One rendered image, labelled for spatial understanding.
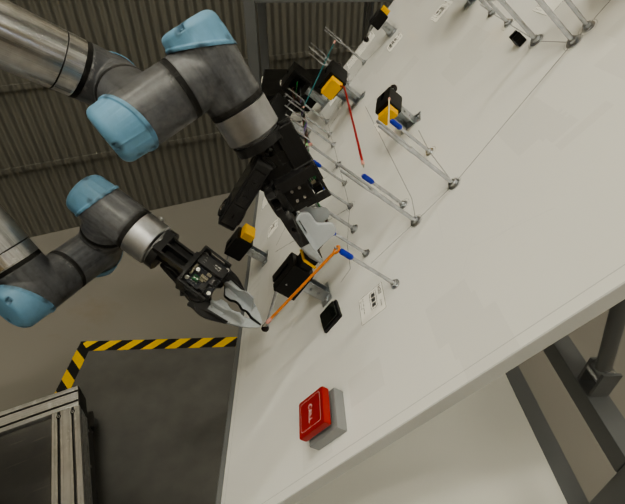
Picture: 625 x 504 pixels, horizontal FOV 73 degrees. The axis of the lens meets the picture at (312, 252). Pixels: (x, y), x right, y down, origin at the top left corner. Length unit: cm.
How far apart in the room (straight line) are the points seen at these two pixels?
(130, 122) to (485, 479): 82
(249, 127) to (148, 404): 161
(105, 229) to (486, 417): 80
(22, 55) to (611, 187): 63
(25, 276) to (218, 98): 39
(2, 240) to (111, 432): 135
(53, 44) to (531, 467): 100
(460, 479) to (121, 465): 133
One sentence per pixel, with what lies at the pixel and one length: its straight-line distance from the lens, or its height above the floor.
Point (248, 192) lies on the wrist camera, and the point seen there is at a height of 131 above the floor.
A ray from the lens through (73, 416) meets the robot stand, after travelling 183.
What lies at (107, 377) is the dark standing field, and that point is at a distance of 217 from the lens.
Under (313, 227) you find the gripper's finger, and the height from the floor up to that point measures 125.
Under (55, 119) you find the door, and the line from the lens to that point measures 295.
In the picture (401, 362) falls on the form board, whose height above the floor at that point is 120.
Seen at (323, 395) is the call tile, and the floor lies 113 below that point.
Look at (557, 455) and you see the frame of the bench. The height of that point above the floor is 80.
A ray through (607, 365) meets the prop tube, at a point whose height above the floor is 107.
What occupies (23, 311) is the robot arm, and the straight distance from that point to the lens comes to 74.
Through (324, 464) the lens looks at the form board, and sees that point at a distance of 57.
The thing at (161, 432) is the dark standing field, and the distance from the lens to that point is 192.
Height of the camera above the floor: 159
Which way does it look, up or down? 38 degrees down
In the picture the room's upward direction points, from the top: straight up
